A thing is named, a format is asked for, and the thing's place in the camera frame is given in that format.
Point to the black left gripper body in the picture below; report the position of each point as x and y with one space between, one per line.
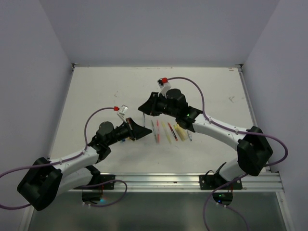
121 133

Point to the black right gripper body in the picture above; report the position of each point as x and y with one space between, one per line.
167 109

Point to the green highlighter pen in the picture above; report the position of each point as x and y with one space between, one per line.
155 132

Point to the dark red pen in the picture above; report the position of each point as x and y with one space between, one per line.
172 131

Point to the thin yellow highlighter pen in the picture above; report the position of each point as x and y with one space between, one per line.
177 129

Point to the pink highlighter pen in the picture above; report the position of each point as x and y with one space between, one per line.
158 131

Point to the yellow marker with blue cap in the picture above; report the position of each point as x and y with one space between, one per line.
183 134

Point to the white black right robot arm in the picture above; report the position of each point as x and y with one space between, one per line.
253 149

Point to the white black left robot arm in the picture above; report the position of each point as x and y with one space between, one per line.
47 179

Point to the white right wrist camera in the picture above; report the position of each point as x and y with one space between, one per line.
164 85

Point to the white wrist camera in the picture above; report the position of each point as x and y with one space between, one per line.
121 111
164 85

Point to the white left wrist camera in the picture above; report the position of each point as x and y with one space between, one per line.
121 111

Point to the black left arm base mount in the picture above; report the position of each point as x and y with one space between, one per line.
93 192

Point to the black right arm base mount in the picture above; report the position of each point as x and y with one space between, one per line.
211 180

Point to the aluminium table edge rail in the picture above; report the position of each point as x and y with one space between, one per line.
189 182

